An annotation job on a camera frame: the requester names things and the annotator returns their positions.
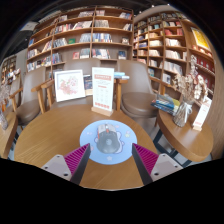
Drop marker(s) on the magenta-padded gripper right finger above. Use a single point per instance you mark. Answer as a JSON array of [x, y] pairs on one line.
[[146, 159]]

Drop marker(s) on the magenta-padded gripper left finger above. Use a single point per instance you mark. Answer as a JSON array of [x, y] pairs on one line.
[[76, 159]]

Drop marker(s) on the grey computer mouse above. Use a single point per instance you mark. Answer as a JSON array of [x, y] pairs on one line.
[[108, 141]]

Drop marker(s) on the round light blue mouse pad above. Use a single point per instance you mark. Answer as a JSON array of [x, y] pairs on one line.
[[88, 140]]

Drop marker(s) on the wooden side table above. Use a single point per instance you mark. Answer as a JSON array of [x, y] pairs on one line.
[[186, 141], [7, 135]]

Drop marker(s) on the vase with beige dried flowers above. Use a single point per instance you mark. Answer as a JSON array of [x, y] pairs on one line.
[[182, 115]]

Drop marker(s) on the stack of books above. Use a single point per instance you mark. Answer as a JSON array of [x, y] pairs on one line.
[[165, 104]]

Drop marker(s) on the brown padded wooden armchair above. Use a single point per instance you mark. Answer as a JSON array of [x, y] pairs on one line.
[[81, 64], [138, 100], [30, 108], [16, 90]]

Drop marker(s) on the small white table sign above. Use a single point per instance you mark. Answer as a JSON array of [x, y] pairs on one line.
[[202, 115]]

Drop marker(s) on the white framed floral picture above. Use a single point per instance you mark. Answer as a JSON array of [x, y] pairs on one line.
[[69, 85]]

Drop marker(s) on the white sign on wooden base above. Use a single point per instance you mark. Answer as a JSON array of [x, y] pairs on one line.
[[102, 88]]

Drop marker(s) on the dark standing book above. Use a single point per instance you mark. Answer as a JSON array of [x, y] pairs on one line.
[[88, 83]]

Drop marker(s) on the vase with pink dried flowers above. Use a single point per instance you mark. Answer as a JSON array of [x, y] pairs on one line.
[[3, 121]]

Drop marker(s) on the teal book stack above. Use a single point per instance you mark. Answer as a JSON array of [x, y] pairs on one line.
[[120, 75]]

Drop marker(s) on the distant wooden bookshelf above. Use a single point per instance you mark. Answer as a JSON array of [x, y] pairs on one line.
[[10, 68]]

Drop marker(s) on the wooden bookshelf with yellow poster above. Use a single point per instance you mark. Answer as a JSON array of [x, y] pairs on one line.
[[173, 50]]

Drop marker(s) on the white hanging ceiling sign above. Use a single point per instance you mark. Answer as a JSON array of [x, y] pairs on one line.
[[29, 26]]

